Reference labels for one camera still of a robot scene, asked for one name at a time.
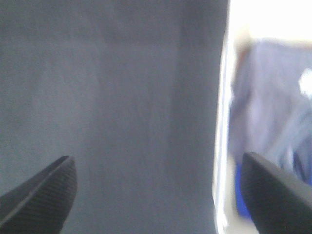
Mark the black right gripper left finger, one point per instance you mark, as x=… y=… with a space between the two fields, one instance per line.
x=41 y=204

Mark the grey towel in basket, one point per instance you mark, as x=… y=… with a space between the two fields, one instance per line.
x=271 y=110

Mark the white plastic basket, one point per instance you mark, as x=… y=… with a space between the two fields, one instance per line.
x=287 y=22

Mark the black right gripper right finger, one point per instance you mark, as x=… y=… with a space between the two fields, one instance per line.
x=278 y=202

